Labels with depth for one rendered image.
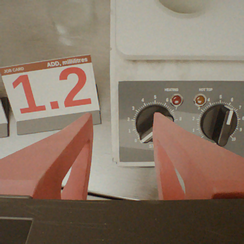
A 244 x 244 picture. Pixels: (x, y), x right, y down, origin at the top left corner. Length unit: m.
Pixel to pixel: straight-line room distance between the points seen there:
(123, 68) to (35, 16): 0.17
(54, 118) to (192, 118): 0.14
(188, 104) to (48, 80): 0.14
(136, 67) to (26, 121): 0.13
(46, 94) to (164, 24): 0.13
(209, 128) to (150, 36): 0.09
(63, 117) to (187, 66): 0.14
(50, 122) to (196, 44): 0.16
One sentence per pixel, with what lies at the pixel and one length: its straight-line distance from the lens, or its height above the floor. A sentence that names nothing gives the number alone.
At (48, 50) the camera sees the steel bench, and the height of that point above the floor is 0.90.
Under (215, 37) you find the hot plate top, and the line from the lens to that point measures 0.21.
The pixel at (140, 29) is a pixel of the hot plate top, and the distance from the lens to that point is 0.20.
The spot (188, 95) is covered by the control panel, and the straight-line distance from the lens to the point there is 0.21.
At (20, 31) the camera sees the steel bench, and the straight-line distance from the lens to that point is 0.33.
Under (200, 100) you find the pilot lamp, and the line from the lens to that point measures 0.21.
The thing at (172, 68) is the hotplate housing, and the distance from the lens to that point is 0.21.
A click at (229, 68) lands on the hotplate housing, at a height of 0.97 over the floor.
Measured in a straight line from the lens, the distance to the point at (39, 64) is 0.25.
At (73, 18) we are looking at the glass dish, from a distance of 0.32.
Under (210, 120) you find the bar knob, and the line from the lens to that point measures 0.22.
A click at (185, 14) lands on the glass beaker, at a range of 0.21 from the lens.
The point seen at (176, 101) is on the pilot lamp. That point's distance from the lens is 0.21.
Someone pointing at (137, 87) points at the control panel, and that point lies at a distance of 0.20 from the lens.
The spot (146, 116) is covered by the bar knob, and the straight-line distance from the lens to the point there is 0.21.
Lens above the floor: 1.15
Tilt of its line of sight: 76 degrees down
